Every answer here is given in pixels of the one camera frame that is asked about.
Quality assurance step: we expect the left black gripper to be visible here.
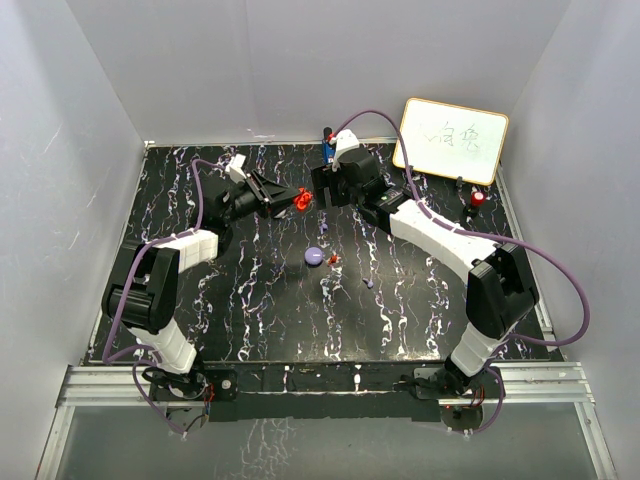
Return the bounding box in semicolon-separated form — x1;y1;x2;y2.
222;171;301;226

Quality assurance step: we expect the red earbud charging case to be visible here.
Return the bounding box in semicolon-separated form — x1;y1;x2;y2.
293;187;313;212

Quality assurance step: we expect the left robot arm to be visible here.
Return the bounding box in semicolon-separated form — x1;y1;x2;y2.
101;168;312;399

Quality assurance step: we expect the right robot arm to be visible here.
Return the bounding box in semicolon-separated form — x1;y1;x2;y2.
311;147;539;397

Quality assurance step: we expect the purple earbud charging case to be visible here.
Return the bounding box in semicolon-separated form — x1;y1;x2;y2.
304;246;324;267

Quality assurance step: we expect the blue black device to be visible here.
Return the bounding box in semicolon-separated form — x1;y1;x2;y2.
322;127;335;164

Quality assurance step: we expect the red emergency stop button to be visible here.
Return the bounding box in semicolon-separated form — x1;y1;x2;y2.
464;191;486;217

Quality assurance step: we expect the black front base bar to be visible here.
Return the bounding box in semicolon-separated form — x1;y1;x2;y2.
206;361;504;424

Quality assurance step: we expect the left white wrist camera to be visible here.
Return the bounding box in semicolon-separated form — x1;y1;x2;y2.
224;153;247;183

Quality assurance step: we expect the white whiteboard with wooden frame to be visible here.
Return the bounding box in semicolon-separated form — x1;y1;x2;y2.
393;98;509;186

